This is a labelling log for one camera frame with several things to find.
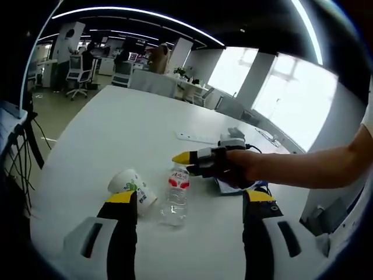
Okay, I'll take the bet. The thin cable on table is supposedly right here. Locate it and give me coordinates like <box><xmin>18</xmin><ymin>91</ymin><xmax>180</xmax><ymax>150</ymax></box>
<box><xmin>255</xmin><ymin>127</ymin><xmax>277</xmax><ymax>144</ymax></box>

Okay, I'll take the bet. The grey chair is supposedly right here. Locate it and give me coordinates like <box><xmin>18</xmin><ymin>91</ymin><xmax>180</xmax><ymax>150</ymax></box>
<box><xmin>300</xmin><ymin>197</ymin><xmax>349</xmax><ymax>237</ymax></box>

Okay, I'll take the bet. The large window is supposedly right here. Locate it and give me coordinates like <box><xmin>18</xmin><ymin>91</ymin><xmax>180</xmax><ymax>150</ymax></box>
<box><xmin>252</xmin><ymin>54</ymin><xmax>339</xmax><ymax>152</ymax></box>
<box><xmin>208</xmin><ymin>46</ymin><xmax>259</xmax><ymax>97</ymax></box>

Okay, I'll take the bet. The white flat panel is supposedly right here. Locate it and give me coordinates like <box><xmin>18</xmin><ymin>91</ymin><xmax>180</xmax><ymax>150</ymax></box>
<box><xmin>0</xmin><ymin>100</ymin><xmax>26</xmax><ymax>164</ymax></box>

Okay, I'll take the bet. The white low partition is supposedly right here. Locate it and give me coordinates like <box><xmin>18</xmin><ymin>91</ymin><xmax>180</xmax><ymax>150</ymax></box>
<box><xmin>129</xmin><ymin>69</ymin><xmax>177</xmax><ymax>97</ymax></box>

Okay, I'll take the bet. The black cable bundle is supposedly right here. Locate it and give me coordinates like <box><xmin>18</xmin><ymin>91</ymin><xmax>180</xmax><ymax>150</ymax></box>
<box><xmin>5</xmin><ymin>110</ymin><xmax>56</xmax><ymax>205</ymax></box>

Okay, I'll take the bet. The person's white shirt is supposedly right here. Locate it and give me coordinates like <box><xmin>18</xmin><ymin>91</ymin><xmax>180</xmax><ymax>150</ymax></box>
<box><xmin>320</xmin><ymin>93</ymin><xmax>373</xmax><ymax>260</ymax></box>

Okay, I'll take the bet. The black tripod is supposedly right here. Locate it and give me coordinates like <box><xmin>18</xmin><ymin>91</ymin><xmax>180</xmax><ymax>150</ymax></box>
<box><xmin>22</xmin><ymin>92</ymin><xmax>46</xmax><ymax>170</ymax></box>

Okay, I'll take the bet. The grey seat back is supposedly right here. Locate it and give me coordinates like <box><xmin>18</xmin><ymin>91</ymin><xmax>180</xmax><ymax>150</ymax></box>
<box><xmin>215</xmin><ymin>96</ymin><xmax>244</xmax><ymax>119</ymax></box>

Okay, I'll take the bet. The white office chair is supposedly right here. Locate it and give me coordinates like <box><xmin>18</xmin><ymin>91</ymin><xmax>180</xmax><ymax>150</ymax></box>
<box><xmin>65</xmin><ymin>55</ymin><xmax>92</xmax><ymax>100</ymax></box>

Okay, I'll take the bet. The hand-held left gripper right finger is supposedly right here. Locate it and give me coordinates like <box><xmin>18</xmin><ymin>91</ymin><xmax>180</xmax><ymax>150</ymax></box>
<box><xmin>242</xmin><ymin>188</ymin><xmax>332</xmax><ymax>280</ymax></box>

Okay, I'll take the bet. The person's right hand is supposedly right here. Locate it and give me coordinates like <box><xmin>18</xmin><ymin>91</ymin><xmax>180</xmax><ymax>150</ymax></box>
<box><xmin>226</xmin><ymin>149</ymin><xmax>268</xmax><ymax>186</ymax></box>

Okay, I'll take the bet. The long ceiling light strip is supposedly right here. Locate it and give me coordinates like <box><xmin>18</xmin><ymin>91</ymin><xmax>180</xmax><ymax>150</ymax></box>
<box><xmin>291</xmin><ymin>0</ymin><xmax>324</xmax><ymax>67</ymax></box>
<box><xmin>52</xmin><ymin>6</ymin><xmax>227</xmax><ymax>47</ymax></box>

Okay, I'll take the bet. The white table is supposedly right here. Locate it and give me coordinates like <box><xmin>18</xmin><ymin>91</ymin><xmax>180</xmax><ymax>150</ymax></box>
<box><xmin>29</xmin><ymin>84</ymin><xmax>309</xmax><ymax>280</ymax></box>

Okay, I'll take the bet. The blue white plastic bag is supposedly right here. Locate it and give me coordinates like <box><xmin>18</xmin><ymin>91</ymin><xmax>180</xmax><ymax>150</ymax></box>
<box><xmin>214</xmin><ymin>176</ymin><xmax>269</xmax><ymax>195</ymax></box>

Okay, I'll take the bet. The clear plastic water bottle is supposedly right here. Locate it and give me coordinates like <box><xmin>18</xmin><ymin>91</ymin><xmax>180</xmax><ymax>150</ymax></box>
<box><xmin>159</xmin><ymin>163</ymin><xmax>192</xmax><ymax>228</ymax></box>

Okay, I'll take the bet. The white paper cup green print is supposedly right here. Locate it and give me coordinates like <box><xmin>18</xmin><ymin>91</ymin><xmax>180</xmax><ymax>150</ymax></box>
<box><xmin>107</xmin><ymin>168</ymin><xmax>159</xmax><ymax>218</ymax></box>

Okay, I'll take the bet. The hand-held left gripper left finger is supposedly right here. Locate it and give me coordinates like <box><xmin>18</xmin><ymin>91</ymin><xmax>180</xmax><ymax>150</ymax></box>
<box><xmin>62</xmin><ymin>191</ymin><xmax>138</xmax><ymax>280</ymax></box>

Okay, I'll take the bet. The white flat strip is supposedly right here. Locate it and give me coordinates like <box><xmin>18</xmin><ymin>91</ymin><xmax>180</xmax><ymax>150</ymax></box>
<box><xmin>174</xmin><ymin>131</ymin><xmax>222</xmax><ymax>145</ymax></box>

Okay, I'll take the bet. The brown coat on stand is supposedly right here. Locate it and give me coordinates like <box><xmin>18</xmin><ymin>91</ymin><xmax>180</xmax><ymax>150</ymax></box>
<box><xmin>148</xmin><ymin>43</ymin><xmax>171</xmax><ymax>75</ymax></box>

